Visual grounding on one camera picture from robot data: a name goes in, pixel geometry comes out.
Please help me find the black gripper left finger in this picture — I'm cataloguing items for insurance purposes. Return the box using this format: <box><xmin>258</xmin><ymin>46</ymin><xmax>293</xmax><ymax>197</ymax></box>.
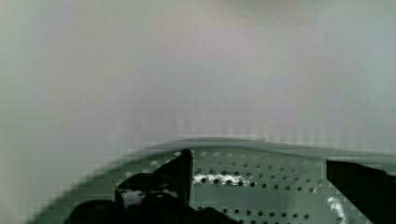
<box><xmin>64</xmin><ymin>149</ymin><xmax>239</xmax><ymax>224</ymax></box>

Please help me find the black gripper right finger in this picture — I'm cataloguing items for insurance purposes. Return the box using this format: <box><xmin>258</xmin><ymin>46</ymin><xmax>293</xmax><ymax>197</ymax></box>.
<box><xmin>326</xmin><ymin>161</ymin><xmax>396</xmax><ymax>224</ymax></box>

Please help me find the green plastic strainer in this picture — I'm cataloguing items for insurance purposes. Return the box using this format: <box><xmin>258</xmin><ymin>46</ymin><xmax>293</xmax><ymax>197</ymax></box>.
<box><xmin>28</xmin><ymin>138</ymin><xmax>395</xmax><ymax>224</ymax></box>

